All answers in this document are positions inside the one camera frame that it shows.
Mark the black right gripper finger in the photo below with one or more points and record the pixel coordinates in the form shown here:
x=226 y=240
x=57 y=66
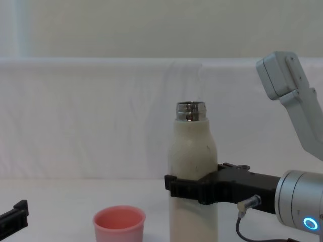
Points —
x=184 y=189
x=234 y=167

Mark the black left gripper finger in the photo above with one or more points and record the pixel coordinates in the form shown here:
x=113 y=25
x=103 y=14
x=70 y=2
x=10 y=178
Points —
x=20 y=214

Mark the pink plastic cup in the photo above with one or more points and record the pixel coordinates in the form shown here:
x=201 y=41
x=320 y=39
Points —
x=118 y=227

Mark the cream vacuum bottle steel neck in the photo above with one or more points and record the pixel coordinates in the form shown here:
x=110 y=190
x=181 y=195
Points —
x=191 y=151

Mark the white curtain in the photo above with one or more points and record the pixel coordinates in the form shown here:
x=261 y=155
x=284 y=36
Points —
x=75 y=113

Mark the white table cloth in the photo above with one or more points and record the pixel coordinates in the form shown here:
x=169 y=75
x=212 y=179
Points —
x=75 y=191

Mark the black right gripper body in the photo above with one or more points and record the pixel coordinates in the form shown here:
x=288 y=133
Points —
x=234 y=186

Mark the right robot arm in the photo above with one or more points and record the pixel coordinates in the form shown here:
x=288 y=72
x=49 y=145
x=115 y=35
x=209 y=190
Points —
x=297 y=108

